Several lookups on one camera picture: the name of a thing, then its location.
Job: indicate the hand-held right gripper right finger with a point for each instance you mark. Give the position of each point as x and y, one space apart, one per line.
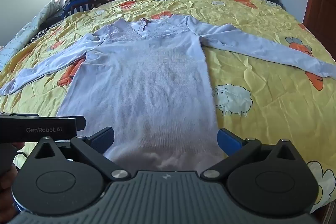
228 140

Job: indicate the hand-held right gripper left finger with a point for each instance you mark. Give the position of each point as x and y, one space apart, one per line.
105 138

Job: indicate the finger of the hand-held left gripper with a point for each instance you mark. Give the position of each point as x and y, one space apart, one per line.
80 123

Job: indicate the lavender long-sleeve shirt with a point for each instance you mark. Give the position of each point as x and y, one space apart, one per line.
147 82

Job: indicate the person's left hand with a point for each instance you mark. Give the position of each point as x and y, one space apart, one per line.
18 146

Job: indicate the yellow printed bedsheet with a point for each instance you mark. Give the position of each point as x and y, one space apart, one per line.
262 56

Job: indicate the white quilt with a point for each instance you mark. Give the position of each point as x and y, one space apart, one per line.
31 27

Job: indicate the wooden door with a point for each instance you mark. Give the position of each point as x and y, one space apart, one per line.
320 8

